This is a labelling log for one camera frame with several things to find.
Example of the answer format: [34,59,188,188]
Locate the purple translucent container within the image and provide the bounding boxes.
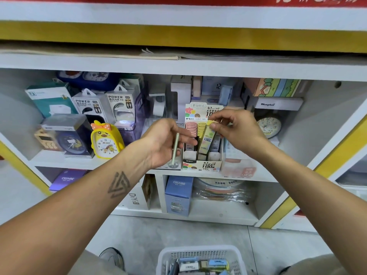
[115,91,149,146]

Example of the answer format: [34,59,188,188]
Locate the teal white box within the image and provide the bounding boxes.
[25,82,78,118]

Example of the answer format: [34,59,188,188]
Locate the blue small carton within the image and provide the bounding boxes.
[165,176,194,217]

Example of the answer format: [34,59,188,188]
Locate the flat cardboard sheets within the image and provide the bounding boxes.
[140,47,367,61]

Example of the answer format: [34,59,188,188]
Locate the white long box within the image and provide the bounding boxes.
[254,97,305,111]

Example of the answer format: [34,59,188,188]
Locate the person's left hand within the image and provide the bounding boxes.
[138,118,198,170]

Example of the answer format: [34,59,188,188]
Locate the grey digital clock box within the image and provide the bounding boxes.
[201,76,236,107]

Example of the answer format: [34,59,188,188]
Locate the clear boxed dark clock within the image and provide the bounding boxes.
[41,114,94,158]

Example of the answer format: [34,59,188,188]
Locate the tape dispenser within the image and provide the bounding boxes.
[150,91,170,118]

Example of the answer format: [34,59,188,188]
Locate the red banner strip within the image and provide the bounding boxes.
[0,0,367,8]

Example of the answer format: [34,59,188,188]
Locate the stack of wrapped discs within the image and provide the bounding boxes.
[194,179,253,204]

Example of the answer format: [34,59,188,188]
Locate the yellow alarm clock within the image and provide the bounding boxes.
[91,120,125,160]

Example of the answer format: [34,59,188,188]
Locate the white round clock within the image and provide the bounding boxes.
[257,116,283,139]

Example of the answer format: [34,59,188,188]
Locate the person's right hand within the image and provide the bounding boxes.
[208,108,267,157]

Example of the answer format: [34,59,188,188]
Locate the clear plastic tray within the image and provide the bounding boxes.
[142,117,184,171]

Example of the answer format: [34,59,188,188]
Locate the white refill display box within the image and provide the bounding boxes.
[182,102,226,171]

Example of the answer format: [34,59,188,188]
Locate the large white cardboard box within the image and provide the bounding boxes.
[117,175,153,211]

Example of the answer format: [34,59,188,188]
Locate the pile of lead refill packets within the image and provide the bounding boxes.
[166,256,233,275]

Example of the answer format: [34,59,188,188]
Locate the olive green refill packets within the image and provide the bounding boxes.
[171,131,181,168]

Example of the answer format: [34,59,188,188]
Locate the person's right forearm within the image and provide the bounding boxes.
[252,143,367,275]

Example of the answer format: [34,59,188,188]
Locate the pastel sticky notes pack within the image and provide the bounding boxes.
[244,78,313,99]

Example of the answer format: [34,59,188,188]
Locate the white plastic basket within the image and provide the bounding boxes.
[156,245,248,275]

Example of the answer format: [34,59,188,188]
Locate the white shelf with yellow trim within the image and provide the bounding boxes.
[0,0,367,233]

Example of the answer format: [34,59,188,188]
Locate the person's left forearm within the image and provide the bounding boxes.
[0,152,156,275]

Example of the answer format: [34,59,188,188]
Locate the white hanging accessory box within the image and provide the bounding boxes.
[71,89,115,125]
[106,84,144,125]

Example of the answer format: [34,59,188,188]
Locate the purple box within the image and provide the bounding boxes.
[49,169,88,193]

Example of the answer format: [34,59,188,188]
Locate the small tan alarm clock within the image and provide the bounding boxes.
[33,129,61,151]

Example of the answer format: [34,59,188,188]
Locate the slim olive single packet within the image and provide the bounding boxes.
[196,120,219,155]

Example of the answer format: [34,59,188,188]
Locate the clear pink label box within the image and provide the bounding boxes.
[221,140,258,179]

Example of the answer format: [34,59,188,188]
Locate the white tall box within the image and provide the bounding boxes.
[170,75,193,124]

